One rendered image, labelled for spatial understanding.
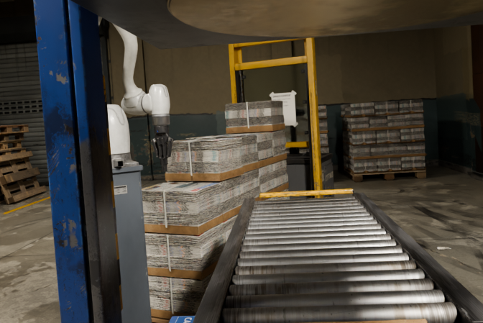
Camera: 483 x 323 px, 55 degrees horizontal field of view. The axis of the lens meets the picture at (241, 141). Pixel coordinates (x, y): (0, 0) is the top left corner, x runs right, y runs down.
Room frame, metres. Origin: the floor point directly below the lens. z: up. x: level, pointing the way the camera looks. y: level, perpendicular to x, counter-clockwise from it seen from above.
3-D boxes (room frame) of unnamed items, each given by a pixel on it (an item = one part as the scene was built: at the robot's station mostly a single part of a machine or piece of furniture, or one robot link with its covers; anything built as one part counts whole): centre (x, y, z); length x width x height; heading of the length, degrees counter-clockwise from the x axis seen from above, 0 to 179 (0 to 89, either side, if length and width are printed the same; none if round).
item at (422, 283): (1.02, -0.17, 0.77); 0.47 x 0.05 x 0.05; 85
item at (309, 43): (3.82, -0.60, 0.97); 0.09 x 0.09 x 1.75; 66
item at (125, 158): (2.02, 0.56, 1.03); 0.22 x 0.18 x 0.06; 29
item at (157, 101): (2.40, 0.42, 1.30); 0.13 x 0.11 x 0.16; 60
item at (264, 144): (3.29, 0.00, 0.95); 0.38 x 0.29 x 0.23; 65
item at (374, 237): (1.40, -0.21, 0.77); 0.47 x 0.05 x 0.05; 85
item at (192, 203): (2.90, 0.18, 0.42); 1.17 x 0.39 x 0.83; 156
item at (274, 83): (3.98, -0.30, 1.28); 0.57 x 0.01 x 0.65; 66
